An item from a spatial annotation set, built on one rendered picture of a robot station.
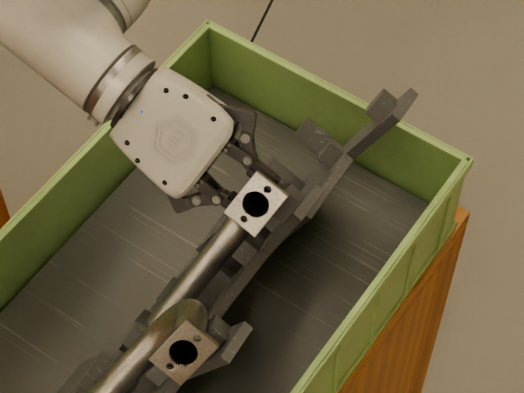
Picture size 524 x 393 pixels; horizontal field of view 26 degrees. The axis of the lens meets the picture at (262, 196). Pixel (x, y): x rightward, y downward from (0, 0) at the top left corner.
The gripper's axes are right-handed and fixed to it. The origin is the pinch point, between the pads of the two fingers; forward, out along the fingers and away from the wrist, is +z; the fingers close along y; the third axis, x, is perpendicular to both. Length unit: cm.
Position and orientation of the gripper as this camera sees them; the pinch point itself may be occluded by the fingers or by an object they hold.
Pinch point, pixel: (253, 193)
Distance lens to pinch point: 113.9
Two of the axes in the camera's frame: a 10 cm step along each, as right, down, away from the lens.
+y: 6.0, -7.5, -2.9
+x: 1.8, -2.3, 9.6
